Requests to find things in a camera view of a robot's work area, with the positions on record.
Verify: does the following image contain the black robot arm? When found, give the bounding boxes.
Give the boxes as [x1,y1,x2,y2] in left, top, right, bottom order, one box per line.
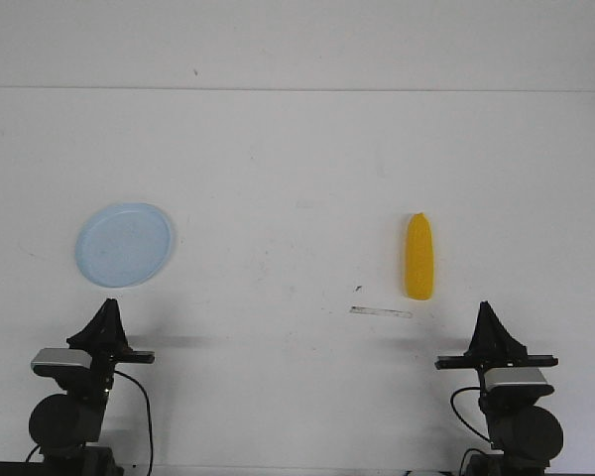
[29,298,155,475]
[434,301,563,475]

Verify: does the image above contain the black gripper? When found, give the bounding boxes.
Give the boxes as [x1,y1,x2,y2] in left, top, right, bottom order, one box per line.
[66,298,155,385]
[434,301,558,385]

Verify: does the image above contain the light blue round plate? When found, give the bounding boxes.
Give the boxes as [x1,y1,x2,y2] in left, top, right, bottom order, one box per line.
[74,202,175,289]

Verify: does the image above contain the yellow corn cob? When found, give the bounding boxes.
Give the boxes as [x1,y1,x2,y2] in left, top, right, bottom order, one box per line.
[403,213,434,300]

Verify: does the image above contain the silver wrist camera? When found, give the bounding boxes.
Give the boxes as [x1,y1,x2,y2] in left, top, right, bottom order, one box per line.
[31,348,92,377]
[483,367,548,393]

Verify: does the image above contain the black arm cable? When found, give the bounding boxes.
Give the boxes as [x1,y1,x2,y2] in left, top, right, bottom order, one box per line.
[112,369,155,473]
[449,386,497,472]

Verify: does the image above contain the clear tape strip horizontal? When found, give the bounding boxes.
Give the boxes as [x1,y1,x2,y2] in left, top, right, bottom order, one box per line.
[349,306,413,318]

